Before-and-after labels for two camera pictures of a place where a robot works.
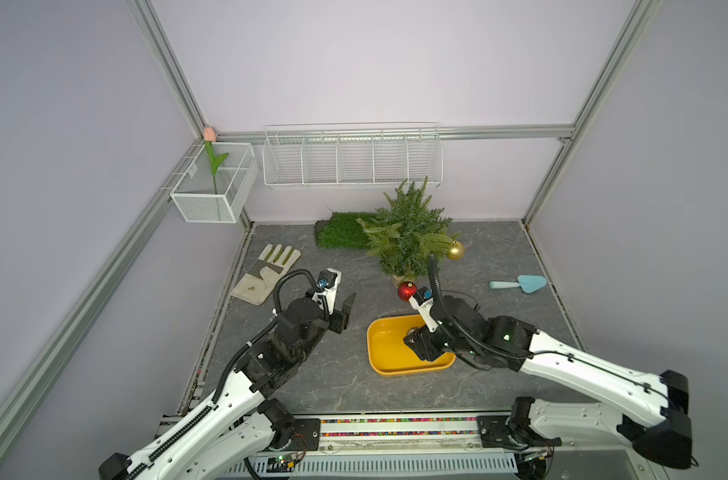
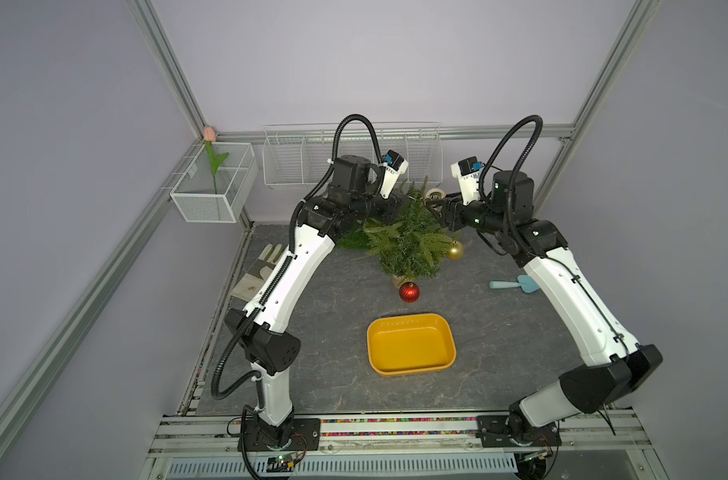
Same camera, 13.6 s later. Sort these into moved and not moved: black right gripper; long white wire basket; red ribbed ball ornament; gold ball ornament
Moved: black right gripper
Not moved: red ribbed ball ornament; long white wire basket; gold ball ornament
